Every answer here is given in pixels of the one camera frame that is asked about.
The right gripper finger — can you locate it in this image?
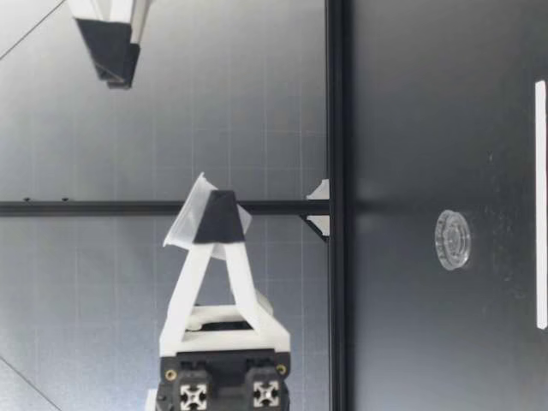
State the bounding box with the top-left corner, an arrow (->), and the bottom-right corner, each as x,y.
105,0 -> 152,91
67,0 -> 134,83

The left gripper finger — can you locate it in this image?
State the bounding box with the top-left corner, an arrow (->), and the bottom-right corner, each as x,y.
158,188 -> 293,357

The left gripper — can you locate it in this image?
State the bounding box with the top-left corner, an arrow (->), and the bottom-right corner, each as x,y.
158,347 -> 293,411

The clear plastic cup lid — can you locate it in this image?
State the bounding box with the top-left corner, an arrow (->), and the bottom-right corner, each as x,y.
433,209 -> 473,273

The white corner bracket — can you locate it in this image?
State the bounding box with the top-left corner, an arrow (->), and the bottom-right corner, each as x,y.
305,178 -> 331,202
306,214 -> 331,240

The black frame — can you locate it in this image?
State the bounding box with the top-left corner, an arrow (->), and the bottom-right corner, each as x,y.
0,0 -> 354,411

